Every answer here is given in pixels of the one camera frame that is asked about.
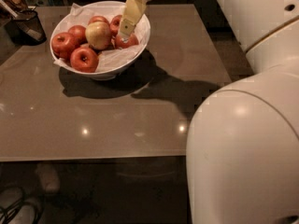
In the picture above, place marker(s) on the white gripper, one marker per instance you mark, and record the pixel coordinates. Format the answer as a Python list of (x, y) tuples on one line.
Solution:
[(133, 10)]

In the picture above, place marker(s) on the red apple back right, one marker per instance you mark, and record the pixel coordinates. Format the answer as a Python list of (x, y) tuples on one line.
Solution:
[(115, 24)]

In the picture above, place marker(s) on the white bowl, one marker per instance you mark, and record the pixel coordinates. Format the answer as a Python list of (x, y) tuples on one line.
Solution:
[(107, 73)]

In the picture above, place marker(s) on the black mesh basket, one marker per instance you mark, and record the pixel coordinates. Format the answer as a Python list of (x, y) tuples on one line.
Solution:
[(26, 30)]

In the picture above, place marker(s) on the red apple with sticker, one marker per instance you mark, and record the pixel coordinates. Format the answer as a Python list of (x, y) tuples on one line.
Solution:
[(124, 43)]

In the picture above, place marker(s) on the red apple front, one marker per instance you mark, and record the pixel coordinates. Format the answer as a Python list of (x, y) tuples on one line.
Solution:
[(84, 60)]

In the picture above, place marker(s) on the white paper liner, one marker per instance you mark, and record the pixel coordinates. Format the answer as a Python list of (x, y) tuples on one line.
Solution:
[(116, 57)]

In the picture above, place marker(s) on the red apple back middle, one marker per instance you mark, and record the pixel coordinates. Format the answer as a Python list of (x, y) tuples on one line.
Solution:
[(98, 18)]

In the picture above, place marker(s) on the white shoe under table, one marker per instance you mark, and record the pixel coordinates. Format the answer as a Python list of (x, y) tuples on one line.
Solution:
[(48, 177)]

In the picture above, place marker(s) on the red apple back left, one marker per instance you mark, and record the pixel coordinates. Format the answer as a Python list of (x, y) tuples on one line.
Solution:
[(78, 31)]

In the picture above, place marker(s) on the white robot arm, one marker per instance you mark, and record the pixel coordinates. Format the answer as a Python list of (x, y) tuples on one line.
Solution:
[(242, 152)]

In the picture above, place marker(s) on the yellow-green apple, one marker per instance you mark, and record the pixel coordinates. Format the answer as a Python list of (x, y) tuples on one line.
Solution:
[(98, 35)]

